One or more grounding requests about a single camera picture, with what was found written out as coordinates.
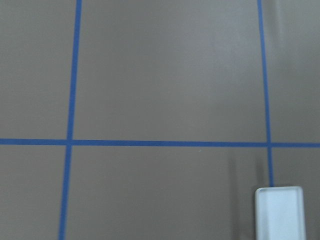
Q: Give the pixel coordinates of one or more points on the white rack base plate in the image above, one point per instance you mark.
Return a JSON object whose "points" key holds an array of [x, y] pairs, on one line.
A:
{"points": [[280, 213]]}

